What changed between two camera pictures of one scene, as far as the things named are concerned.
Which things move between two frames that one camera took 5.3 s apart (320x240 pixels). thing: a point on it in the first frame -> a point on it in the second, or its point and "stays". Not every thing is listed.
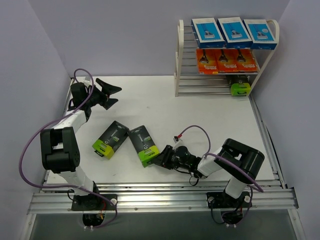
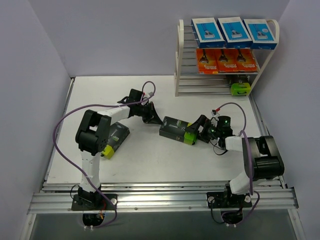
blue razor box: (207, 33) stays
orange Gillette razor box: (207, 61) stays
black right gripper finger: (167, 151) -> (194, 127)
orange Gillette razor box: (245, 61) stays
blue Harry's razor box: (260, 34) stays
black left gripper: (104, 95) -> (147, 114)
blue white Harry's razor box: (234, 33) stays
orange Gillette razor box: (227, 59) stays
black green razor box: (147, 151) -> (179, 130)
